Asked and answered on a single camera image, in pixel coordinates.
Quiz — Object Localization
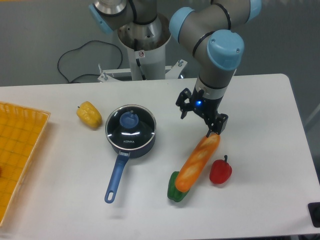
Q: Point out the yellow plastic basket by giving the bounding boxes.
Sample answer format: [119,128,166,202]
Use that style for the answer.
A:
[0,101,51,226]

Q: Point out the glass pot lid blue knob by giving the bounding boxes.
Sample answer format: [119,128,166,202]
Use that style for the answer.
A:
[105,104,157,151]

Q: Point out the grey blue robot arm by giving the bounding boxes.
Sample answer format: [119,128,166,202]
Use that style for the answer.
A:
[89,0,262,134]

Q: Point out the yellow toy bell pepper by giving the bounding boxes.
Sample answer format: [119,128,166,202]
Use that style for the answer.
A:
[76,101,103,129]

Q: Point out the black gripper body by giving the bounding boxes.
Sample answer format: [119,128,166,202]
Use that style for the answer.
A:
[190,93,222,127]

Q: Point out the blue saucepan with handle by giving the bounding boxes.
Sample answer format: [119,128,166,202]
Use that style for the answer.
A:
[103,104,158,204]

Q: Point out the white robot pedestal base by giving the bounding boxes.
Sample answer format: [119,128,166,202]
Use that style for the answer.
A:
[97,13,188,83]

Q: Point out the green toy bell pepper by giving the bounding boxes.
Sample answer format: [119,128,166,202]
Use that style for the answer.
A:
[167,171,189,203]

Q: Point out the black cable on floor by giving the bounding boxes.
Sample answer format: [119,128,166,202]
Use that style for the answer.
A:
[57,40,123,84]

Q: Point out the black device at table edge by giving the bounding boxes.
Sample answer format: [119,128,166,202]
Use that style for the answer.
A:
[307,202,320,228]

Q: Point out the toy baguette bread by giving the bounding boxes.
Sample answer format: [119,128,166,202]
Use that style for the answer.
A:
[175,133,221,193]

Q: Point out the red toy bell pepper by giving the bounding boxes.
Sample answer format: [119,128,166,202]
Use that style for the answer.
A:
[209,155,233,185]

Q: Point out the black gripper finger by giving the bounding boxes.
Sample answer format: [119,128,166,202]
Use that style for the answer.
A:
[205,113,229,138]
[175,88,194,119]

